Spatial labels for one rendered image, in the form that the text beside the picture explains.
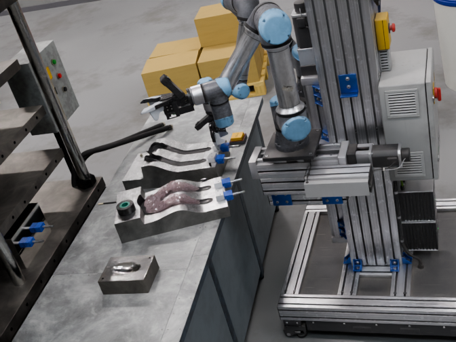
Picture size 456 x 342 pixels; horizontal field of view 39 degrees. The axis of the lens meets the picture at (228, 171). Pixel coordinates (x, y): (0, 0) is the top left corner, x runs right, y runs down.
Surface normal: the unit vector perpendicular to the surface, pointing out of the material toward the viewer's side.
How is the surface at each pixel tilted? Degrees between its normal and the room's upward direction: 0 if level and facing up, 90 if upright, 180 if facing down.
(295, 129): 97
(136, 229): 90
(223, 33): 90
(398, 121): 90
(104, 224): 0
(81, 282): 0
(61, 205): 0
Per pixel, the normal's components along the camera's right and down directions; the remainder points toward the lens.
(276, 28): 0.14, 0.36
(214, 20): -0.14, 0.54
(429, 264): -0.23, -0.83
